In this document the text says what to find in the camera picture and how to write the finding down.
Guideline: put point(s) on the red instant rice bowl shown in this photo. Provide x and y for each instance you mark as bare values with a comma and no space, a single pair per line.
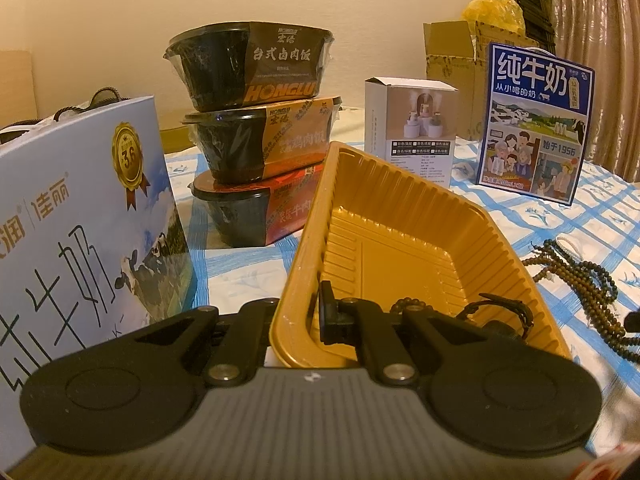
240,215

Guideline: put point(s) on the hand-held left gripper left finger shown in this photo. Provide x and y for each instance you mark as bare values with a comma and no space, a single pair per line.
255,315

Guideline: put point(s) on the orange label instant rice bowl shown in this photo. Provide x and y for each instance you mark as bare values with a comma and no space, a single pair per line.
260,140

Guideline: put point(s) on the black instant rice bowl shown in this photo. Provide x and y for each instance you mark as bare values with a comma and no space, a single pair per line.
250,65

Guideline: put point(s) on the yellow plastic tray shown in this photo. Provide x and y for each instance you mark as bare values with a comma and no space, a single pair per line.
400,240

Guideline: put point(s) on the open cardboard box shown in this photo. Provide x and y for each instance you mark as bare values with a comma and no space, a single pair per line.
450,80

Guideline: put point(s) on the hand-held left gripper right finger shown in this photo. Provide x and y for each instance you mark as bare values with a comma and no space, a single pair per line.
327,315

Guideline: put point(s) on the yellow plastic bag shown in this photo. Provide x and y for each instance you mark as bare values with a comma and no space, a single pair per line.
492,12

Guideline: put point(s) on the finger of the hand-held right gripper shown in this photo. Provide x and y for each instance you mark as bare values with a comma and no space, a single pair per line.
634,322

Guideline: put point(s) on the beige curtain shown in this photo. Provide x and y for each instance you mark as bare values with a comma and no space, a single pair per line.
595,60

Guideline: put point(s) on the light blue milk gift box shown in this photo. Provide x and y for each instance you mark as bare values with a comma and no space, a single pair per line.
75,210

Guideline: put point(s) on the blue illustrated milk carton box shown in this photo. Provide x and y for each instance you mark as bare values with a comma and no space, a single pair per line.
535,120

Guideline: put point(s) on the small white product box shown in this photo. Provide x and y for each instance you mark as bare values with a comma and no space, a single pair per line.
415,120

